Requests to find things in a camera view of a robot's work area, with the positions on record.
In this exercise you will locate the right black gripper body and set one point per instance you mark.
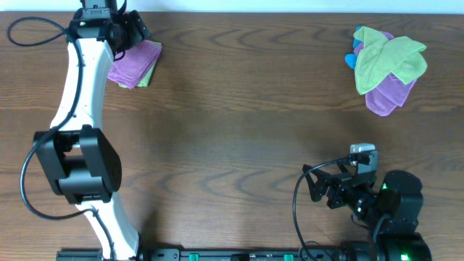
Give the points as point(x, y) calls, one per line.
point(344, 194)

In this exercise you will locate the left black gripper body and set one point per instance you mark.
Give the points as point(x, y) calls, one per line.
point(135, 27)

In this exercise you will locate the purple microfiber cloth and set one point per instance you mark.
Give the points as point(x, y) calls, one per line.
point(136, 65)

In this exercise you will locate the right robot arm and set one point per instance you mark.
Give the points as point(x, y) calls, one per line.
point(389, 215)

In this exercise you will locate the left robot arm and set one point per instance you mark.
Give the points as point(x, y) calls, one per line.
point(78, 160)

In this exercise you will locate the folded green cloth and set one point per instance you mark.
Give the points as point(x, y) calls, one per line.
point(148, 76)

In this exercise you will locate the crumpled purple cloth in pile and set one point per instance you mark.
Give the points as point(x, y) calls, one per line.
point(388, 94)

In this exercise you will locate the blue cloth in pile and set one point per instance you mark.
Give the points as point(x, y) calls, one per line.
point(351, 58)

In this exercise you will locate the crumpled green cloth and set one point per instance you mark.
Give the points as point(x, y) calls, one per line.
point(380, 57)

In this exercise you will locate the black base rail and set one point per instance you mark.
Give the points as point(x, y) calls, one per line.
point(192, 255)

